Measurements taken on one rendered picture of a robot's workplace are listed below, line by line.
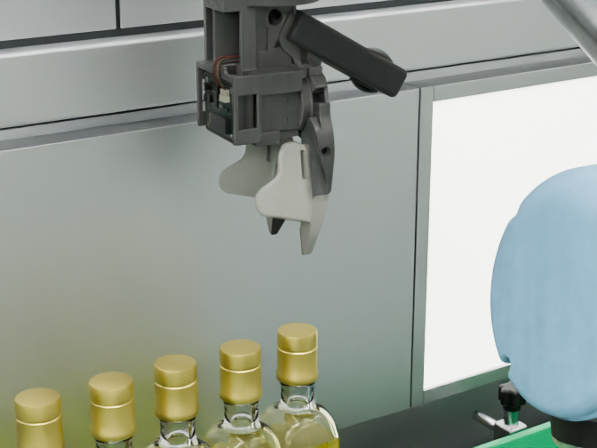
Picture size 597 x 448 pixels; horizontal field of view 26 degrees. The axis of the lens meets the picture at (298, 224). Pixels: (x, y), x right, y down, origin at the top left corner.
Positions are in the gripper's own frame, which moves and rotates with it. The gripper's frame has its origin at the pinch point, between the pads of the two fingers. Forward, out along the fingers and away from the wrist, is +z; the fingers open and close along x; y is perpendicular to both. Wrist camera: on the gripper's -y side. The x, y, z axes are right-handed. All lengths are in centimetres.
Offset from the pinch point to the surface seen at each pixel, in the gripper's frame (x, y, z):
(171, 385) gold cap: 2.8, 12.6, 10.2
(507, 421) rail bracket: -7.7, -28.4, 27.8
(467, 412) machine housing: -17.8, -30.6, 31.7
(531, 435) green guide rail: -5.9, -30.2, 28.9
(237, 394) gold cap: 2.4, 6.7, 12.5
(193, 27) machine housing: -14.9, 2.5, -14.3
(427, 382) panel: -14.3, -22.8, 24.9
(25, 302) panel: -9.9, 20.3, 6.4
